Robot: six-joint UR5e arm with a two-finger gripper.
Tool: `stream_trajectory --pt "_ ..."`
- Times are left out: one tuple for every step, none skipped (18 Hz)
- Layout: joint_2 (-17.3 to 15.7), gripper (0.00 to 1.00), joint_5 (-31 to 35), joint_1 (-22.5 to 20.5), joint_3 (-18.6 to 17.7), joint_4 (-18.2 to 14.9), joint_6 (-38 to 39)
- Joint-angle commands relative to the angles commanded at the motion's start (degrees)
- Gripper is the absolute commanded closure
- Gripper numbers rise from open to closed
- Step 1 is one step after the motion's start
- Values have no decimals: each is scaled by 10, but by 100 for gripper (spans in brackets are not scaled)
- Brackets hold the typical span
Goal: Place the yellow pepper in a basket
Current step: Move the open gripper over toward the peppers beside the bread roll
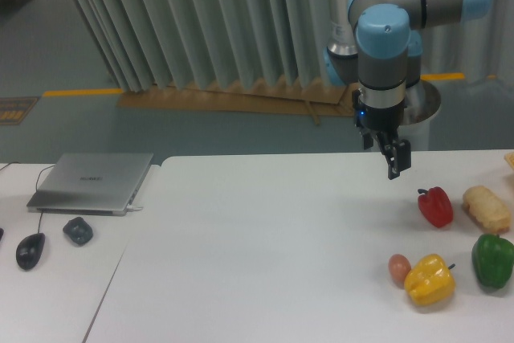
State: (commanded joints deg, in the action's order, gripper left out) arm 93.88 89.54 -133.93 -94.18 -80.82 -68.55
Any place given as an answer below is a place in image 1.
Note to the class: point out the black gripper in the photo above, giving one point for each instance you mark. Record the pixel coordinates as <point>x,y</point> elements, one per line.
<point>396,151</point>

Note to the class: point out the yellow bell pepper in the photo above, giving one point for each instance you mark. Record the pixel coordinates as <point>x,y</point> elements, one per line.
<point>430,281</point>

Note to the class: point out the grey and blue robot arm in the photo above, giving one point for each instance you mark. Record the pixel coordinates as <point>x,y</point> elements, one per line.
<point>376,44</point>

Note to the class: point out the red bell pepper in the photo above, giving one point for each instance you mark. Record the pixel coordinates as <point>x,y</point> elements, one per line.
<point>435,206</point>

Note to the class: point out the yellow wicker basket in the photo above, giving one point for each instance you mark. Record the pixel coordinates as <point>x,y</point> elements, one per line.
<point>509,158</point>

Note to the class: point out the green bell pepper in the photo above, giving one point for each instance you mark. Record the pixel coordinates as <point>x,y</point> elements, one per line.
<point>492,259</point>

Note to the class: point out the brown cardboard sheet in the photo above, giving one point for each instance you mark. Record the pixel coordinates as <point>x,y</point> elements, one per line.
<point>204,101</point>

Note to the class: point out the bread loaf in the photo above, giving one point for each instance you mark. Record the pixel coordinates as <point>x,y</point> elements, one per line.
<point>486,209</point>

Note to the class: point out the brown egg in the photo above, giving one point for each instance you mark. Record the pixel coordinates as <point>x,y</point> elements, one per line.
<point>399,267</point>

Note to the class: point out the grey folding curtain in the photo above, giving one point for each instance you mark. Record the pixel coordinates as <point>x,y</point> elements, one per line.
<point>268,46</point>

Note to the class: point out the silver laptop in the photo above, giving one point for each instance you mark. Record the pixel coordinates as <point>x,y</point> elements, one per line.
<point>92,183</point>

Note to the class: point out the small dark grey object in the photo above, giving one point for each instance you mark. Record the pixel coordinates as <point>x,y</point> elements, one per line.
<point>78,231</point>

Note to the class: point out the black computer mouse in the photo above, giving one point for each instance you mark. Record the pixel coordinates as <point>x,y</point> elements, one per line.
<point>29,251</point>

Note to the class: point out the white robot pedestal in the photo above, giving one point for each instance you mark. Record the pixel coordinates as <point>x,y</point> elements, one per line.
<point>423,103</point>

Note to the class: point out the white laptop cable plug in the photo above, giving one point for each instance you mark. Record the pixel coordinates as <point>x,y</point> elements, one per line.
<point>132,208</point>

